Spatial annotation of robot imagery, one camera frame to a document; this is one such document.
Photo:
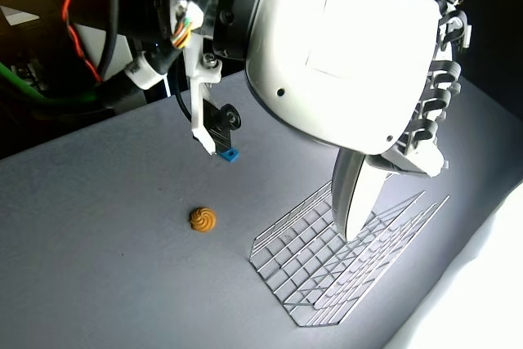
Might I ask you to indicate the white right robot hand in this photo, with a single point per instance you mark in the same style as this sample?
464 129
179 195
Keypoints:
347 59

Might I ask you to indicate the blue block with two holes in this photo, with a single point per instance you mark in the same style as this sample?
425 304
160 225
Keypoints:
229 155

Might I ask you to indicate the white side desk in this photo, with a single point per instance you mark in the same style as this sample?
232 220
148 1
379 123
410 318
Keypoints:
16 17

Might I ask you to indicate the white round plate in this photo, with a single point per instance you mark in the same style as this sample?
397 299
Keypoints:
361 202

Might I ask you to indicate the orange swirl cookie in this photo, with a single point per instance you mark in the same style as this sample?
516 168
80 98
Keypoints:
203 219

